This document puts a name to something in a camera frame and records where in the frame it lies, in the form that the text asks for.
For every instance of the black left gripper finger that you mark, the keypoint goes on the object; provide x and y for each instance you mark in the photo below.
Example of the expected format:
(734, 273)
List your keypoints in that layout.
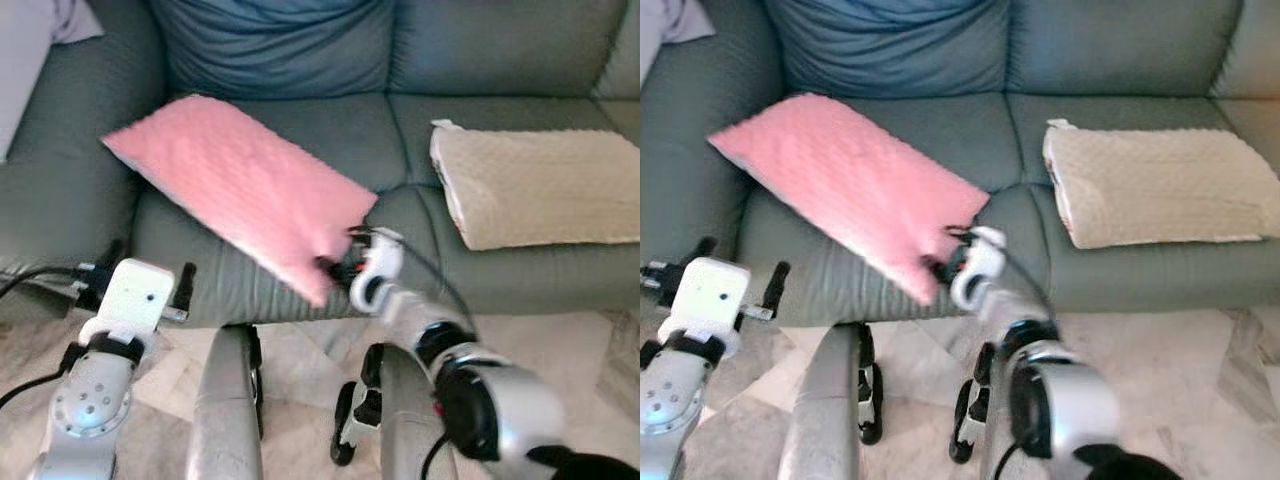
(778, 285)
(186, 285)
(704, 248)
(112, 252)

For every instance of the pink textured pillow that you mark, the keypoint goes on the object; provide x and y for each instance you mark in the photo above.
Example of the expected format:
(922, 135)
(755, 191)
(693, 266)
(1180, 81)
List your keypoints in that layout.
(240, 185)
(850, 180)

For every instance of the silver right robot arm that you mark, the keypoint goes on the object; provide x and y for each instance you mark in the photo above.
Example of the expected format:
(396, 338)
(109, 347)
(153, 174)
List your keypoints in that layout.
(500, 400)
(1070, 405)

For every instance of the beige textured pillow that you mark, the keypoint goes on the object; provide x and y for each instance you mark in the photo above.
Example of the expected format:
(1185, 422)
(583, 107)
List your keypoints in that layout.
(545, 190)
(1160, 190)

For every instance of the blue sofa cushion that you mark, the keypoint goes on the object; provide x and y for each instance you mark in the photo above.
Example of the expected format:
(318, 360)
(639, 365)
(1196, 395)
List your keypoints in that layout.
(890, 45)
(270, 45)

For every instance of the grey-green leather sofa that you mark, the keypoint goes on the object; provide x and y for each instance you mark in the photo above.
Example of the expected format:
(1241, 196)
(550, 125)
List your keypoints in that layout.
(1120, 50)
(500, 50)

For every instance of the black left robot foot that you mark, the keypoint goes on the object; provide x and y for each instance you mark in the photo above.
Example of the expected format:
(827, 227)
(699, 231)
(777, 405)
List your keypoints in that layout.
(870, 390)
(257, 385)

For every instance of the black robot foot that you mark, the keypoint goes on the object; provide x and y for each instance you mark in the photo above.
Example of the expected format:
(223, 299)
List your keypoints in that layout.
(257, 385)
(970, 410)
(870, 390)
(352, 410)

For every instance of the silver left robot leg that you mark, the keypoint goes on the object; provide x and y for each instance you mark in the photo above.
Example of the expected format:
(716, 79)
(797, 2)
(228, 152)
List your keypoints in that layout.
(225, 410)
(820, 410)

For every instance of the silver robot leg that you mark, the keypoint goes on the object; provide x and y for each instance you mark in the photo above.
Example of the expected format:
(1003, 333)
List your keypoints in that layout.
(225, 410)
(820, 410)
(1003, 430)
(410, 420)

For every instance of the black right robot foot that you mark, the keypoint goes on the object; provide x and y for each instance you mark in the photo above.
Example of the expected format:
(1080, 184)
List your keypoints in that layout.
(352, 410)
(970, 410)

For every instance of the silver right robot leg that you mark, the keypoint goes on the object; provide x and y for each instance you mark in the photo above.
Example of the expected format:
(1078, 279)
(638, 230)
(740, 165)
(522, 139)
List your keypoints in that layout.
(410, 420)
(1003, 430)

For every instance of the lavender cloth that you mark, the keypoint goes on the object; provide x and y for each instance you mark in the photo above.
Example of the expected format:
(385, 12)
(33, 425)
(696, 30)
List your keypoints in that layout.
(30, 60)
(665, 25)

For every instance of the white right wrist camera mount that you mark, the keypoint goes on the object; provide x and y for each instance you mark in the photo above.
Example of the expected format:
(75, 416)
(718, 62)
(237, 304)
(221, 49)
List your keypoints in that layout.
(985, 258)
(383, 262)

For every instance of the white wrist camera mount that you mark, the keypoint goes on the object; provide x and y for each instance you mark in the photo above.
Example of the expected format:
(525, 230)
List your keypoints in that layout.
(985, 258)
(712, 295)
(135, 295)
(383, 262)

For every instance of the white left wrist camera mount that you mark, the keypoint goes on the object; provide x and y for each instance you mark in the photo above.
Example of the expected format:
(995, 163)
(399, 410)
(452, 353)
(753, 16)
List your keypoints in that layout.
(712, 295)
(135, 295)

